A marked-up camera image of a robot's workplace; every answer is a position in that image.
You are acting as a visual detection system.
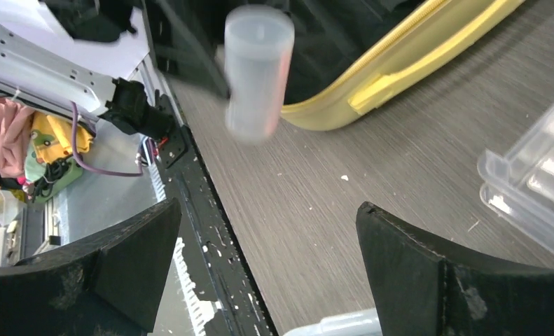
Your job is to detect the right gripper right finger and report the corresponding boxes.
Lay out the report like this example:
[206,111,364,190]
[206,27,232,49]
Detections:
[356,202,554,335]

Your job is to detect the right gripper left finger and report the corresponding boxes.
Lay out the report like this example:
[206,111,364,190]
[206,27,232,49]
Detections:
[0,198,181,335]

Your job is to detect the white divided organizer tray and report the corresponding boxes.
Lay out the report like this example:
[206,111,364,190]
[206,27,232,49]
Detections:
[477,104,554,255]

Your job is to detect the yellow hard-shell suitcase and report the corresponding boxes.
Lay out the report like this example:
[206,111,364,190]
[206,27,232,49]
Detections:
[142,0,520,131]

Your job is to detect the clear bottle pink cap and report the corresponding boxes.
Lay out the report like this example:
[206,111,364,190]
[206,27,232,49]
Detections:
[224,5,295,144]

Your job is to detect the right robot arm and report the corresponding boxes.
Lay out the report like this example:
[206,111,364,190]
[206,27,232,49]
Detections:
[0,199,554,335]

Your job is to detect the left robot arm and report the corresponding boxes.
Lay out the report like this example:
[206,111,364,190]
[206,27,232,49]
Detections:
[0,1,178,140]

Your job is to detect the slotted metal cable duct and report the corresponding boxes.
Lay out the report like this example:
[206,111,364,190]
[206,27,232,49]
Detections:
[140,137,221,335]

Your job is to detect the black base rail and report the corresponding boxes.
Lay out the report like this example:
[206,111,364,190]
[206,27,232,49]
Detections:
[155,94,277,335]

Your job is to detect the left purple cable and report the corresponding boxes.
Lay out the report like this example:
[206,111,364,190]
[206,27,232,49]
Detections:
[70,101,159,179]

